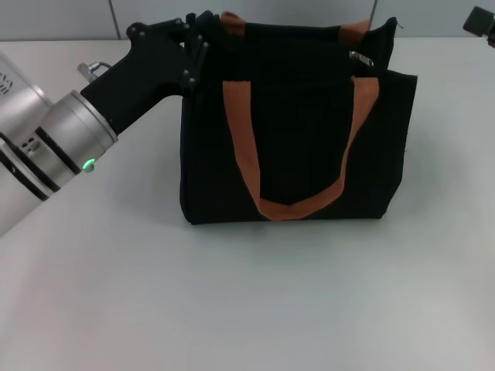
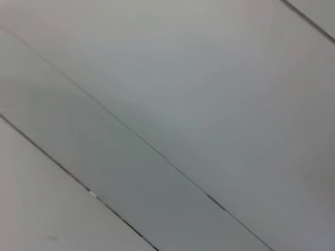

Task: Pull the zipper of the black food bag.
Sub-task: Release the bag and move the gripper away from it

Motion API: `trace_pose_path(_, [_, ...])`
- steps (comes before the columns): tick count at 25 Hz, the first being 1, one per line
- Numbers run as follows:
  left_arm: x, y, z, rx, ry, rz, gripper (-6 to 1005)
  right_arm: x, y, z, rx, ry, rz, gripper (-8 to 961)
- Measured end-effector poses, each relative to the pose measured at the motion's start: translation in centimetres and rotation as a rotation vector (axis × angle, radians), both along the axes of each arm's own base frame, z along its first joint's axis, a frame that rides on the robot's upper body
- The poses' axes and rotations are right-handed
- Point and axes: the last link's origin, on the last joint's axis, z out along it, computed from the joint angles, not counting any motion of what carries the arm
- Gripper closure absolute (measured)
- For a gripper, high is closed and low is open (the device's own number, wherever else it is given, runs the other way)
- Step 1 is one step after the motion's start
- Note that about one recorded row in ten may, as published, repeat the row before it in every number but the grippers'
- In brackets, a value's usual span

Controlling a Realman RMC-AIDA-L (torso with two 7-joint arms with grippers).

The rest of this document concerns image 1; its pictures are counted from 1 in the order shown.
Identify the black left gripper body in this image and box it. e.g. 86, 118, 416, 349
79, 21, 195, 134

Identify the silver zipper pull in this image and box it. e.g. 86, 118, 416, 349
349, 49, 375, 70

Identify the black bag with orange handles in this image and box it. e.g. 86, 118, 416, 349
179, 10, 419, 226

